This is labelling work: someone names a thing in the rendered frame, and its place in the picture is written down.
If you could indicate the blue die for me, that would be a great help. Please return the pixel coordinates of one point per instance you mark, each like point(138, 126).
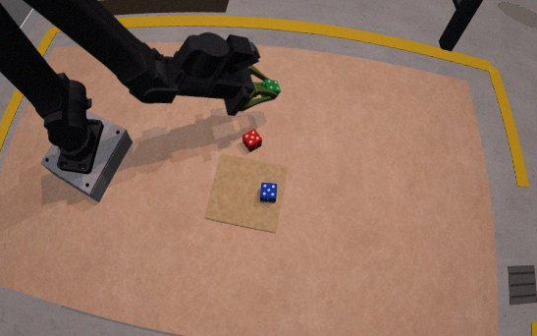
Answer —
point(268, 192)

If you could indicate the tan flat mat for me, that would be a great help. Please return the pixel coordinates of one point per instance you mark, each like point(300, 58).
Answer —
point(235, 195)

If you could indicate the red die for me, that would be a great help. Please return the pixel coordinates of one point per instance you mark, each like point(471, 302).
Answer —
point(252, 140)

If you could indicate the green die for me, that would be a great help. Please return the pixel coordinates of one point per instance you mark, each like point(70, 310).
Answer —
point(272, 85)

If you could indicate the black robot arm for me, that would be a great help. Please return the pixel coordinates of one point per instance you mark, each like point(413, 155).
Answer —
point(96, 30)

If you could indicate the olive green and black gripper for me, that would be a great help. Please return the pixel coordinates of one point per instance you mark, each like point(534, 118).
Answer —
point(249, 90)

